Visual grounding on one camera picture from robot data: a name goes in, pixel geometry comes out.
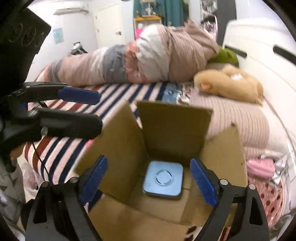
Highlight striped fleece blanket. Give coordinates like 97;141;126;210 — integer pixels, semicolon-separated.
17;81;197;241

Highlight white air conditioner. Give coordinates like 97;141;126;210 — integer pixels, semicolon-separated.
53;6;89;16

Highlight pink folded clothes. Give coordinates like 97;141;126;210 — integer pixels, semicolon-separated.
246;158;275;180

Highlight white door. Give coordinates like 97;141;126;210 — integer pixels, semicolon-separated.
93;2;134;47

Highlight brown cardboard box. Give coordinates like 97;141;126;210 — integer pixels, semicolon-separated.
75;101;247;240

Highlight light blue square case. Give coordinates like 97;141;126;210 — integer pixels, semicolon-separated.
142;161;183;198

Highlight pink ribbed pillow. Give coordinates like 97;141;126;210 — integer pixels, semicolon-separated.
189;62;290;160

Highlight yellow wooden shelf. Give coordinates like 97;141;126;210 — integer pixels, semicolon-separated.
133;15;162;40

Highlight tan plush toy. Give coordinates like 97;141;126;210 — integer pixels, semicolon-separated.
194;65;264;105

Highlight teal curtain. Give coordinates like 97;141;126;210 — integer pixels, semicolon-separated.
133;0;189;27

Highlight rolled striped duvet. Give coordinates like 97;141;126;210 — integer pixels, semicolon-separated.
38;20;220;87

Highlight green plush toy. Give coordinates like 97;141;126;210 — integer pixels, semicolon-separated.
207;46;239;66

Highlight white bed headboard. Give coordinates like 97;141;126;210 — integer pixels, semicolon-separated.
223;19;295;153

